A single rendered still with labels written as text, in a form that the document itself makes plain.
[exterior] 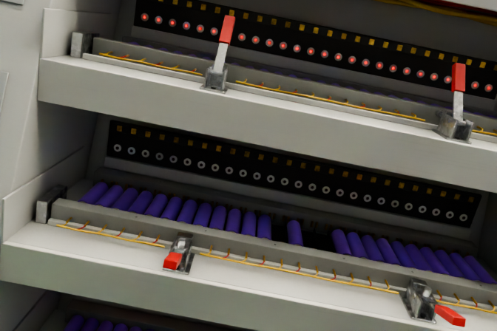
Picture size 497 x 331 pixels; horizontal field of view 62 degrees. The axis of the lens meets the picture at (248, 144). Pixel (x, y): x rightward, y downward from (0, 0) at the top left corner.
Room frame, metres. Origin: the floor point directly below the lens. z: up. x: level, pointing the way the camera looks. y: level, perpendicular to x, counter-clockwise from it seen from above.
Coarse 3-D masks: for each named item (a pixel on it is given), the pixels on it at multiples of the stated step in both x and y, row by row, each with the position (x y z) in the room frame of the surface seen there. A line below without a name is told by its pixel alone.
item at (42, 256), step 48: (48, 192) 0.49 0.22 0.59; (240, 192) 0.60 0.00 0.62; (288, 192) 0.61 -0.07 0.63; (48, 240) 0.45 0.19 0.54; (96, 240) 0.46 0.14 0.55; (48, 288) 0.44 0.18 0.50; (96, 288) 0.44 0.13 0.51; (144, 288) 0.43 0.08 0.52; (192, 288) 0.43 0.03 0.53; (240, 288) 0.43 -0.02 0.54; (288, 288) 0.45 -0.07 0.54; (336, 288) 0.47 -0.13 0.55
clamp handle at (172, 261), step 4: (180, 240) 0.44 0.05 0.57; (184, 240) 0.44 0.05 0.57; (180, 244) 0.44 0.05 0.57; (184, 244) 0.44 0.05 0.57; (176, 248) 0.44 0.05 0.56; (180, 248) 0.44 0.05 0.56; (184, 248) 0.44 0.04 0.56; (172, 252) 0.41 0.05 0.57; (176, 252) 0.42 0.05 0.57; (180, 252) 0.42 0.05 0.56; (184, 252) 0.44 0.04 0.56; (168, 256) 0.38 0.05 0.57; (172, 256) 0.39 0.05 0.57; (176, 256) 0.39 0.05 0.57; (180, 256) 0.40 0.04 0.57; (164, 260) 0.37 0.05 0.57; (168, 260) 0.37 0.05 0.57; (172, 260) 0.37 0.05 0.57; (176, 260) 0.38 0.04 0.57; (180, 260) 0.40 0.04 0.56; (164, 264) 0.37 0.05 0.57; (168, 264) 0.37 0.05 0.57; (172, 264) 0.37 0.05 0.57; (176, 264) 0.37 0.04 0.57; (168, 268) 0.37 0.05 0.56; (172, 268) 0.37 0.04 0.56; (176, 268) 0.38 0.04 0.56
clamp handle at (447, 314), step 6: (426, 288) 0.44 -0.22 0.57; (420, 294) 0.45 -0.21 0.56; (426, 294) 0.44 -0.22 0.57; (426, 300) 0.43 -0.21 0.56; (432, 300) 0.44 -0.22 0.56; (432, 306) 0.42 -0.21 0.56; (438, 306) 0.41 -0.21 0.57; (444, 306) 0.41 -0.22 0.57; (438, 312) 0.40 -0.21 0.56; (444, 312) 0.39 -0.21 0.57; (450, 312) 0.39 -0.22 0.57; (444, 318) 0.39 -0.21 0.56; (450, 318) 0.38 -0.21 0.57; (456, 318) 0.38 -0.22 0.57; (462, 318) 0.38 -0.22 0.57; (456, 324) 0.38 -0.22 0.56; (462, 324) 0.38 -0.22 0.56
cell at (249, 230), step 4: (248, 212) 0.56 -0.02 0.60; (252, 212) 0.56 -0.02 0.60; (244, 216) 0.56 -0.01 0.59; (248, 216) 0.55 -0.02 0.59; (252, 216) 0.55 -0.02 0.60; (256, 216) 0.57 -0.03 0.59; (244, 220) 0.54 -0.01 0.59; (248, 220) 0.54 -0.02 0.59; (252, 220) 0.54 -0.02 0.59; (256, 220) 0.56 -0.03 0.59; (244, 224) 0.53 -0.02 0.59; (248, 224) 0.53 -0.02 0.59; (252, 224) 0.53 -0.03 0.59; (244, 228) 0.52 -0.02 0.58; (248, 228) 0.52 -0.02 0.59; (252, 228) 0.52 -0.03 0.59; (244, 232) 0.51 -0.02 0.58; (248, 232) 0.51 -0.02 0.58; (252, 232) 0.51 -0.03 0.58
